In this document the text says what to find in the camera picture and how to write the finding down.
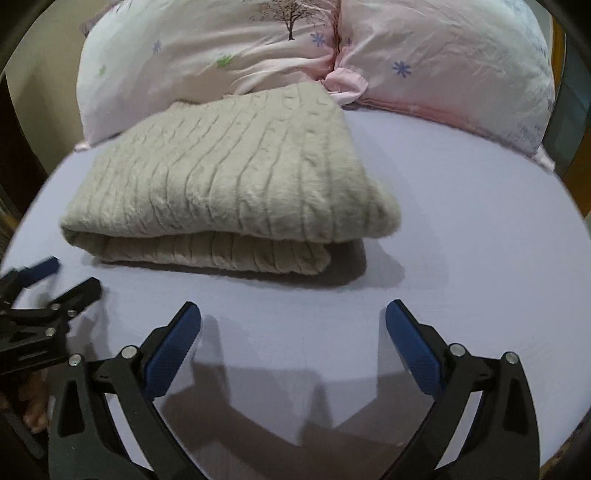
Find pink pillow with tree print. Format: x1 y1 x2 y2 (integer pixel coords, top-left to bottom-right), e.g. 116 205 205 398
76 0 343 149

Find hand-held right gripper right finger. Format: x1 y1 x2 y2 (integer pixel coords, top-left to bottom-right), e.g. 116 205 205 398
385 299 541 480

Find beige cable-knit sweater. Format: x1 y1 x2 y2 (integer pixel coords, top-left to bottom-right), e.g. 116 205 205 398
60 82 402 277

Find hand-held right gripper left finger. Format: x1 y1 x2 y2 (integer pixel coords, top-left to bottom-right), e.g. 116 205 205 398
48 301 204 480

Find wooden bed headboard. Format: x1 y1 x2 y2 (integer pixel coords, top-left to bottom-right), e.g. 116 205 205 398
549 18 591 217

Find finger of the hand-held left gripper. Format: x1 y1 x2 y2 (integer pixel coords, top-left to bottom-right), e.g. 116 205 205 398
0 277 103 329
0 257 62 311

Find pink pillow with flower print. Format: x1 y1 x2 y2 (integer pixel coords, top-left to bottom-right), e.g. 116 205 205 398
322 0 557 172

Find lavender bed sheet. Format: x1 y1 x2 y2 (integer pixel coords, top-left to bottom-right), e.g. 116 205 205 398
0 102 579 480

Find person's left hand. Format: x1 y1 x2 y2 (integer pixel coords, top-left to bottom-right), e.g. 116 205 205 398
0 369 51 435

